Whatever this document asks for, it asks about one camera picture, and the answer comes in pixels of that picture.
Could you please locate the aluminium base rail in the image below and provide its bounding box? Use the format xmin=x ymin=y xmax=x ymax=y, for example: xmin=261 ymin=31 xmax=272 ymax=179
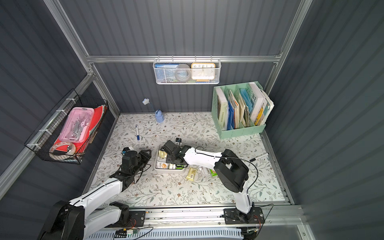
xmin=130 ymin=203 xmax=308 ymax=229

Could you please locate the black wire wall basket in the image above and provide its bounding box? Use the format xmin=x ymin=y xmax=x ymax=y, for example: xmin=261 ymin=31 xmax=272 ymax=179
xmin=25 ymin=90 xmax=109 ymax=165

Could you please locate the yellow white clock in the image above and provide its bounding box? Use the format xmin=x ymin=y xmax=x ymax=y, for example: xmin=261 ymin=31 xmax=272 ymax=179
xmin=191 ymin=63 xmax=216 ymax=81

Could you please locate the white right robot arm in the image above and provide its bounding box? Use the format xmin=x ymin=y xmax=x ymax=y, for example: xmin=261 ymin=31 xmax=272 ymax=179
xmin=161 ymin=140 xmax=255 ymax=223

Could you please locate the pale green workspace book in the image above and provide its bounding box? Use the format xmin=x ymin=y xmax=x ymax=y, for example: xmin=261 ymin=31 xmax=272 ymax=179
xmin=216 ymin=88 xmax=229 ymax=131

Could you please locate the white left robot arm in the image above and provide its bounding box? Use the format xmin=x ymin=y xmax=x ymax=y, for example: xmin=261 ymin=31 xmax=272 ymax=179
xmin=38 ymin=148 xmax=152 ymax=240

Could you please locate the white wire wall basket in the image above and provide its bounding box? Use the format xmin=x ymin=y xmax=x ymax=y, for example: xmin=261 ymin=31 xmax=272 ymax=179
xmin=153 ymin=58 xmax=222 ymax=85

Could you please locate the mint green file organizer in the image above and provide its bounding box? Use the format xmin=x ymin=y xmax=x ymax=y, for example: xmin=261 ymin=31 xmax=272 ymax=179
xmin=211 ymin=82 xmax=274 ymax=139

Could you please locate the pale yellow cookie packet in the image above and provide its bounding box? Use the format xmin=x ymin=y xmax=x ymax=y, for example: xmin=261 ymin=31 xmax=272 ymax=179
xmin=158 ymin=150 xmax=168 ymax=159

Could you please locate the clear tape dispenser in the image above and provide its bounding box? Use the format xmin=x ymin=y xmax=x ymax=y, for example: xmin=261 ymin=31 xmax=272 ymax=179
xmin=49 ymin=142 xmax=76 ymax=156

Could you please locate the blue box in basket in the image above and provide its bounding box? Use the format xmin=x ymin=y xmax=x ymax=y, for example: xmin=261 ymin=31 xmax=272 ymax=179
xmin=154 ymin=63 xmax=179 ymax=84

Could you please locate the white illustrated book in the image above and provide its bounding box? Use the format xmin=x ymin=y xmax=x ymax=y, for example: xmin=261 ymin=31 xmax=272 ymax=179
xmin=246 ymin=82 xmax=275 ymax=126

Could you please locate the grey tape roll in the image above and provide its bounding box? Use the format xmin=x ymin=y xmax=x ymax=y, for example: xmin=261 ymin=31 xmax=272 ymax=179
xmin=175 ymin=64 xmax=191 ymax=83

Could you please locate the blue white marker pen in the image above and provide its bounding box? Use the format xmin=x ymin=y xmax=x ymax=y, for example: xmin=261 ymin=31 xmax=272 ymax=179
xmin=135 ymin=125 xmax=140 ymax=141

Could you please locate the white cookie packet front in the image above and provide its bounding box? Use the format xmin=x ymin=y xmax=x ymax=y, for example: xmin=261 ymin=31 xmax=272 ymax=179
xmin=156 ymin=162 xmax=169 ymax=169

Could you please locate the silver cookie packet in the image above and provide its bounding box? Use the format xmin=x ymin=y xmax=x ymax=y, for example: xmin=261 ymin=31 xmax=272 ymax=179
xmin=199 ymin=167 xmax=211 ymax=176

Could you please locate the white storage box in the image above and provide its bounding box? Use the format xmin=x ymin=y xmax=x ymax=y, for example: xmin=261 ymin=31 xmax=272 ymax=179
xmin=154 ymin=145 xmax=187 ymax=174

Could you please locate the black white marker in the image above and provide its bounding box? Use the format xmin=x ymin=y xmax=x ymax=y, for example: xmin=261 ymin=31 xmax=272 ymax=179
xmin=250 ymin=153 xmax=269 ymax=163

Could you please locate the blue spray bottle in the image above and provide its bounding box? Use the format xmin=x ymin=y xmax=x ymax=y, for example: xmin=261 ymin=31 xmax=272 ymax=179
xmin=142 ymin=98 xmax=165 ymax=124

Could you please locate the yellow illustrated book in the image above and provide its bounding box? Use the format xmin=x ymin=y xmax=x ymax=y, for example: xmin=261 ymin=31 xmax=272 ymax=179
xmin=254 ymin=106 xmax=265 ymax=126

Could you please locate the pink plastic tool case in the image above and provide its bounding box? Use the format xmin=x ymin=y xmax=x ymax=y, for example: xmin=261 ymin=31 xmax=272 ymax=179
xmin=59 ymin=107 xmax=95 ymax=143

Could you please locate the blue folder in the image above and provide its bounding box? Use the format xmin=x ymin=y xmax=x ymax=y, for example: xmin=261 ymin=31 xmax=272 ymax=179
xmin=227 ymin=101 xmax=235 ymax=131

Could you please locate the beige paper stack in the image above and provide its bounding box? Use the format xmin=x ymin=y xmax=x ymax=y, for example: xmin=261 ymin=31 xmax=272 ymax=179
xmin=227 ymin=89 xmax=245 ymax=129

